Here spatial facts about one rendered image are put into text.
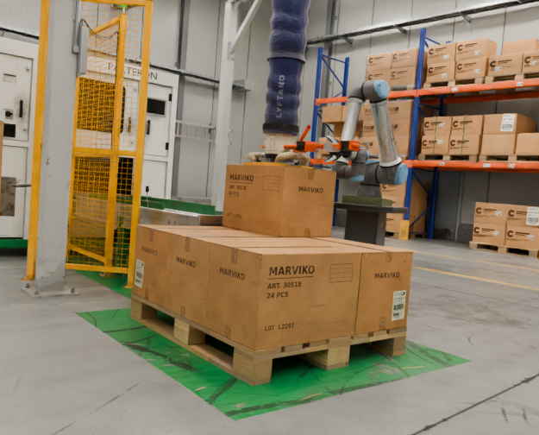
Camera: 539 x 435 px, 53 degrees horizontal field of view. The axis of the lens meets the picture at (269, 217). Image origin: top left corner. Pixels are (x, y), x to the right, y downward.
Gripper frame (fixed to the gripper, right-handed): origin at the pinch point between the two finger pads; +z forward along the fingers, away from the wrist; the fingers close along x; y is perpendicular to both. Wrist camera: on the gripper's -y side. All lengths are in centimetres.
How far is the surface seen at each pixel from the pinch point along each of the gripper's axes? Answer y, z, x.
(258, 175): 20.2, 33.7, -19.3
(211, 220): 59, 39, -50
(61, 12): 130, 119, 76
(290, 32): 18, 20, 67
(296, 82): 16.6, 13.2, 38.8
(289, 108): 17.7, 16.1, 22.9
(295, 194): -4.5, 25.0, -28.7
